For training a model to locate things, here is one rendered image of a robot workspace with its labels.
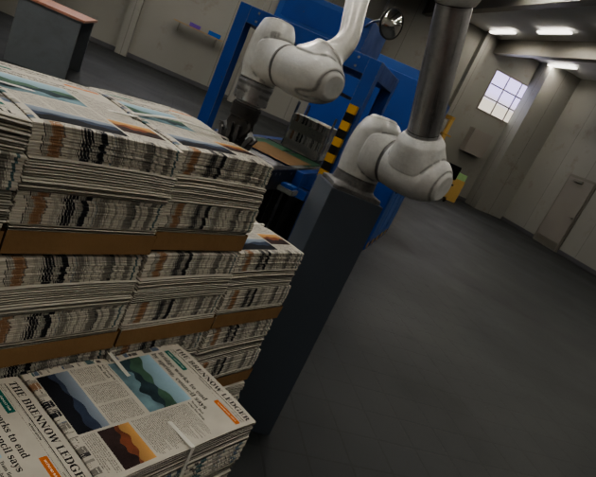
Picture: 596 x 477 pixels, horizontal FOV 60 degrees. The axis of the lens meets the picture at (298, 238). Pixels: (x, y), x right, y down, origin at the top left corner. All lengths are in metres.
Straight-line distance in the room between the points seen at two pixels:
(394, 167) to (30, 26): 6.66
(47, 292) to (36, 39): 6.97
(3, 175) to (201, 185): 0.40
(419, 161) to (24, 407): 1.20
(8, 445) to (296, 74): 0.87
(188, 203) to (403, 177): 0.78
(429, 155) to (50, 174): 1.10
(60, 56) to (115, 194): 6.92
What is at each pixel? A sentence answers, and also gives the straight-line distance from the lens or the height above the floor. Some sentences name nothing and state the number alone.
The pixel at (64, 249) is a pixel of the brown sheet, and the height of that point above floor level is 0.85.
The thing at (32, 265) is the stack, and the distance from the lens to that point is 0.97.
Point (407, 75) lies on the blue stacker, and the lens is 5.53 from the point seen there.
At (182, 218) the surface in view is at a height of 0.91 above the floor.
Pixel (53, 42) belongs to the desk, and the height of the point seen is 0.44.
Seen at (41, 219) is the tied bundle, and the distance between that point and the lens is 0.93.
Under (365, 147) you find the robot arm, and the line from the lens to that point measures 1.75.
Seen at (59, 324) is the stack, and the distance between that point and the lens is 1.07.
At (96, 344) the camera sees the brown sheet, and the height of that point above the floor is 0.62.
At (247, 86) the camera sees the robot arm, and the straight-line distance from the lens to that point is 1.32.
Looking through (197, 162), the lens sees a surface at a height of 1.04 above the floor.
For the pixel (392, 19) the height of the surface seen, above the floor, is 1.77.
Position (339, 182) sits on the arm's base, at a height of 1.02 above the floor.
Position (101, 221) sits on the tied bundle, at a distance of 0.98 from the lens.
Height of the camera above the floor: 1.26
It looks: 15 degrees down
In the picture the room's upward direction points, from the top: 25 degrees clockwise
